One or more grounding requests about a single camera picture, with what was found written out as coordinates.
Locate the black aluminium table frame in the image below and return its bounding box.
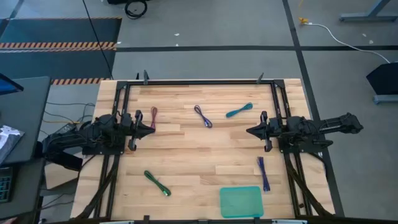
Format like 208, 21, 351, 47
76, 79, 335, 224

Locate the teal plastic tray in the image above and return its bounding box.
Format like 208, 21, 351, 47
219, 185, 265, 219

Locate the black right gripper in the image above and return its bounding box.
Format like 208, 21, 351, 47
246, 110, 282, 153

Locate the white floor cable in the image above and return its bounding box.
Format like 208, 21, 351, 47
306, 22, 391, 64

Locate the long black floor cable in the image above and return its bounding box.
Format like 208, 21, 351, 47
81, 0, 114, 80

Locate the teal blue braided USB-C cable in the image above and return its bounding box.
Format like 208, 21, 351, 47
225, 101, 254, 119

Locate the green braided USB-C cable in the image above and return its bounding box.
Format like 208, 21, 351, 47
143, 169, 172, 197

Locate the dark blue braided USB-C cable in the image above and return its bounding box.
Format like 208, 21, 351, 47
256, 156, 271, 192

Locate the dark grey side desk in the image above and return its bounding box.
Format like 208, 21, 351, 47
0, 76, 52, 220

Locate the grey metal table leg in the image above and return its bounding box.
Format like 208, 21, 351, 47
338, 0, 398, 23

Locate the black keyboard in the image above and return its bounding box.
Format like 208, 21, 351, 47
0, 166, 15, 203

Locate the coiled black cable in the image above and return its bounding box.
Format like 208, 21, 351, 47
124, 0, 149, 20

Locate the silver plastic bag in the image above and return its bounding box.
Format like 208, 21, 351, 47
0, 124, 25, 165

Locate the computer monitor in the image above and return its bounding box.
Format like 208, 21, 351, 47
0, 72, 24, 96

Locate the purple cable tie bundle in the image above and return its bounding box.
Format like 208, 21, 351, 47
193, 105, 213, 129

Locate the black box on stand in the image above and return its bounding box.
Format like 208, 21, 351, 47
366, 62, 398, 105

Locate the black hazard-striped floor mat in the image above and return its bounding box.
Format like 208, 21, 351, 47
0, 17, 123, 86

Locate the yellow power plug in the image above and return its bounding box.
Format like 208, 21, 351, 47
297, 0, 310, 26

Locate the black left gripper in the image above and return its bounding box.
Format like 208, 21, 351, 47
119, 109, 155, 152

